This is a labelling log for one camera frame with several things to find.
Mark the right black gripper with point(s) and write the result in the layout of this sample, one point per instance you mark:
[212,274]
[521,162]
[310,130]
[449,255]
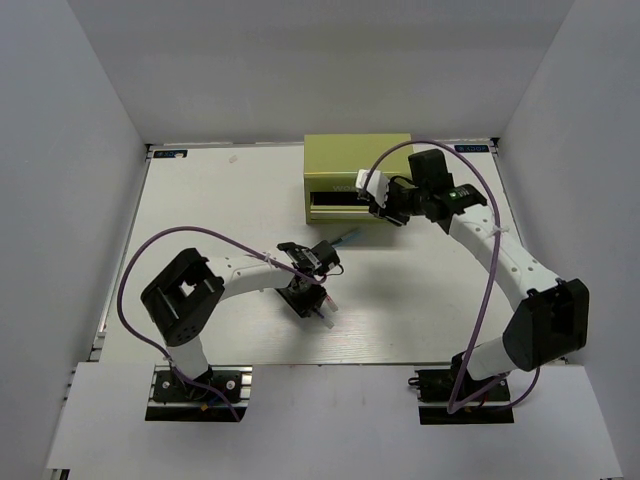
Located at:
[391,216]

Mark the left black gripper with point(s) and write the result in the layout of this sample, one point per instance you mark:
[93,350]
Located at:
[316,296]

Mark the silver light blue pen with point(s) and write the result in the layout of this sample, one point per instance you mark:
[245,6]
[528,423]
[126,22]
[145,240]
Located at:
[346,237]

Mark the green metal drawer box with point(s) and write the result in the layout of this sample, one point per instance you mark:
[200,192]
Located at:
[331,165]

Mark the dark blue clear pen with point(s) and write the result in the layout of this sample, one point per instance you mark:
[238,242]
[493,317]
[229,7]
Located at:
[327,322]

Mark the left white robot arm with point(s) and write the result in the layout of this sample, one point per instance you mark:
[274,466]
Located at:
[181,299]

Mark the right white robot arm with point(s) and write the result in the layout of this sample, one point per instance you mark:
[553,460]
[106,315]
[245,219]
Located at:
[550,315]

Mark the red clear pen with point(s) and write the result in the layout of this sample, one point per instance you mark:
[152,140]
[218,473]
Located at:
[332,304]

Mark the right blue corner sticker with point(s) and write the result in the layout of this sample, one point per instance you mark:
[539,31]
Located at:
[471,148]

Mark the blue corner sticker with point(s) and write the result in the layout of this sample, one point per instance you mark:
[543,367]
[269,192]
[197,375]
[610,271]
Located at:
[471,148]
[170,154]

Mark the left blue corner sticker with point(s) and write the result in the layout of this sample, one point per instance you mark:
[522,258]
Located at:
[170,154]

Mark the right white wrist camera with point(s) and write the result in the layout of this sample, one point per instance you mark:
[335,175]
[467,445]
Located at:
[373,185]

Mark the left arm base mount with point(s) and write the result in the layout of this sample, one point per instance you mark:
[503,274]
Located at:
[172,400]

